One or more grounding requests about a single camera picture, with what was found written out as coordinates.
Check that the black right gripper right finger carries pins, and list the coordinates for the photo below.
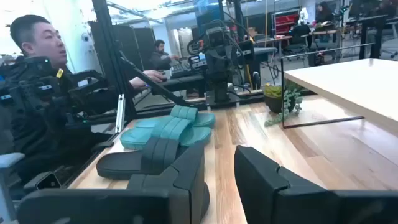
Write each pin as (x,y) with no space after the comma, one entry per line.
(264,193)

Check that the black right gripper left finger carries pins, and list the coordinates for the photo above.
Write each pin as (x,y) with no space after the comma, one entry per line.
(174,193)

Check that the black rubber slide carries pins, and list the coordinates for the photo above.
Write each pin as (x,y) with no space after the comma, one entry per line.
(124,165)

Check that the teal rubber slide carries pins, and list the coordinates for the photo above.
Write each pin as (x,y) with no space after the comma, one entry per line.
(133,138)
(203,119)

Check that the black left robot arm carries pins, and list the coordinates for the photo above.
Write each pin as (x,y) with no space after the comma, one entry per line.
(221,90)

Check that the black control box with display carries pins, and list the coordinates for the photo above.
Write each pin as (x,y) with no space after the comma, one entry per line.
(197,60)

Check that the person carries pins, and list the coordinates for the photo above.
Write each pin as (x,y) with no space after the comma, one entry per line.
(160,59)
(325,14)
(40,40)

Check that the succulent plant in black pot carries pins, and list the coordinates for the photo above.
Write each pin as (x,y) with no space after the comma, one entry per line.
(275,102)

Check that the red storage cabinet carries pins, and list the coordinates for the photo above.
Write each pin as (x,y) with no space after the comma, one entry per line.
(284,23)

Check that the black partition panel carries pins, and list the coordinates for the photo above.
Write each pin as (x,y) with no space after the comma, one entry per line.
(140,43)

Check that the black office chair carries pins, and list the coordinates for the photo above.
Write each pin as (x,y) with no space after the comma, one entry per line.
(300,34)

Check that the black smartphone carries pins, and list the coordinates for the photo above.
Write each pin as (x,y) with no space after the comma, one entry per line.
(48,182)

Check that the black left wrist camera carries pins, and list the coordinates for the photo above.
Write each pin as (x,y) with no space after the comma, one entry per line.
(215,36)

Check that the wooden shelf with black frame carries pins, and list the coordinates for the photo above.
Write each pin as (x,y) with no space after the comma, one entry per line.
(357,87)

